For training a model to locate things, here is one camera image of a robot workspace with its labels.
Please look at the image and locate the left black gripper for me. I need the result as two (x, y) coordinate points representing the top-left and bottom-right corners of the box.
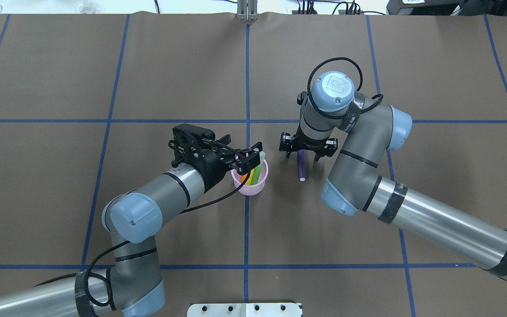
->
(195, 142), (263, 192)

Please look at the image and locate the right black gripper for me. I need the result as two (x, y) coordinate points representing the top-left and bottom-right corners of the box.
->
(279, 132), (338, 162)

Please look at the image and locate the purple marker pen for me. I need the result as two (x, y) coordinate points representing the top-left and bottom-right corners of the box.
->
(297, 150), (306, 182)

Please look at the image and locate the green marker pen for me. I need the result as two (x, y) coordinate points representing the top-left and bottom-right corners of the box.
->
(251, 151), (265, 185)

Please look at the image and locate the yellow marker pen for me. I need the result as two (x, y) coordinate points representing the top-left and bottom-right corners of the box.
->
(246, 166), (260, 185)

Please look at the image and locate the orange marker pen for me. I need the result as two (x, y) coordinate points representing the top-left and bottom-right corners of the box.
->
(238, 174), (248, 183)

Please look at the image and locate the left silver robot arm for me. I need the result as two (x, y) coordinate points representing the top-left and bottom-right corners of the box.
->
(0, 135), (262, 317)

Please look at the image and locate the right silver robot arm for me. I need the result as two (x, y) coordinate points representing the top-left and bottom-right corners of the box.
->
(279, 71), (507, 281)

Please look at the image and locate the pink mesh pen holder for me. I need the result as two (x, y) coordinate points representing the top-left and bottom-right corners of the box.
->
(231, 160), (269, 196)

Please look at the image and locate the black box with label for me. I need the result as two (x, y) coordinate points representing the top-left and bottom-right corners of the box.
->
(386, 0), (507, 16)

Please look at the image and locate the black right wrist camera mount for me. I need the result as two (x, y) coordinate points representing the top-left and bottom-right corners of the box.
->
(297, 92), (312, 107)

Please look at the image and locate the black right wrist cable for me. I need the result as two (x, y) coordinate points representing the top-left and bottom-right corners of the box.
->
(306, 56), (384, 119)

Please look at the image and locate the aluminium frame post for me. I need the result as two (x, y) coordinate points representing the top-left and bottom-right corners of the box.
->
(236, 0), (259, 21)

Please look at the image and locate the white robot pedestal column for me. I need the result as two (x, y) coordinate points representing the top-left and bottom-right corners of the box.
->
(187, 302), (304, 317)

